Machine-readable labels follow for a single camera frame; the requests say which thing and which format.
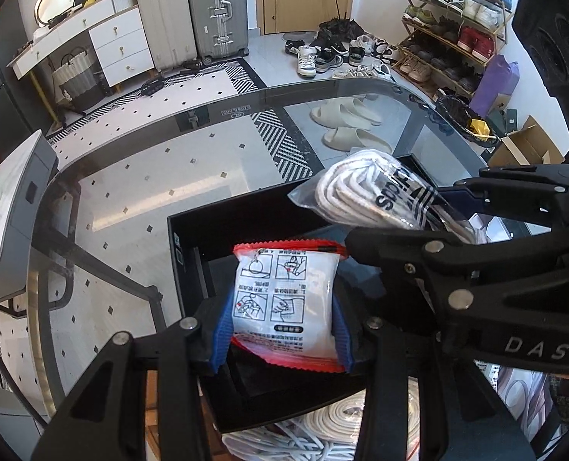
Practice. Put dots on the clear bag of white laces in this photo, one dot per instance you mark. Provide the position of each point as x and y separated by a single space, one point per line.
303 427

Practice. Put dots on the white side cabinet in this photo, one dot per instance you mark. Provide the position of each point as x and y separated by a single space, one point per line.
20 192

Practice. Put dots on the purple bag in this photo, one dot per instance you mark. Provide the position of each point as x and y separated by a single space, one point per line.
495 84

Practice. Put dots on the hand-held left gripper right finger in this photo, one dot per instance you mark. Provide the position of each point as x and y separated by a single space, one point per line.
344 345

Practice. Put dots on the beige suitcase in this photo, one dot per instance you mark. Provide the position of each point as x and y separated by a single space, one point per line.
166 19

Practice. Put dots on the grey suitcase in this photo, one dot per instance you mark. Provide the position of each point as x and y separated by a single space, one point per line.
217 9

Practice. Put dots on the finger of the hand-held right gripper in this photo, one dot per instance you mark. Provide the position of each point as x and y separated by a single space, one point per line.
409 249
529 192

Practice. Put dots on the black and white patterned rug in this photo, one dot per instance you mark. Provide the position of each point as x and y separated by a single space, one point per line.
207 77

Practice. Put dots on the metal shoe rack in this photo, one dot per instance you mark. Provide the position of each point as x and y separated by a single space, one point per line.
457 45

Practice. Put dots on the black cardboard box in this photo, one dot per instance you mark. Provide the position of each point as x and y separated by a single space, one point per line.
265 221

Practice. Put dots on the red-edged white packet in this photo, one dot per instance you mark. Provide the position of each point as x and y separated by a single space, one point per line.
274 307

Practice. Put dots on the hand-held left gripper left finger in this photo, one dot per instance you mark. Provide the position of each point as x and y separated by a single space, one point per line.
219 341

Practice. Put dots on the white dresser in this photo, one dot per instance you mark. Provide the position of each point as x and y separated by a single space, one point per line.
121 43

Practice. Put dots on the logo bag of white laces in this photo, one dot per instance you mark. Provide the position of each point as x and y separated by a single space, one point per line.
351 187

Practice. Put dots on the scattered sneakers pile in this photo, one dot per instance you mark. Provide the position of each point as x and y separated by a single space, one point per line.
330 60

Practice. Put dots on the beige slipper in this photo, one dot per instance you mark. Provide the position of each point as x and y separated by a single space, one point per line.
358 139
346 111

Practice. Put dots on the rows of assorted shoes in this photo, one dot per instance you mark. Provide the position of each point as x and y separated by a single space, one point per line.
471 7

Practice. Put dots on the brown cardboard carton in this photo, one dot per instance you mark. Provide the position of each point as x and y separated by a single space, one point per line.
529 146

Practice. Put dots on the black umbrella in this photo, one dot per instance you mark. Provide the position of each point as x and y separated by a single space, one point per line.
334 31

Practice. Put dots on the printed cartoon mat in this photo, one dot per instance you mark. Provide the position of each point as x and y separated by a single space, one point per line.
152 403

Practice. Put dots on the striped tote bag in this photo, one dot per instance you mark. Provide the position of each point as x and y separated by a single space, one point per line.
78 81

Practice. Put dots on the black woven basket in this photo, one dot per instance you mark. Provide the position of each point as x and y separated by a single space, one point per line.
457 113

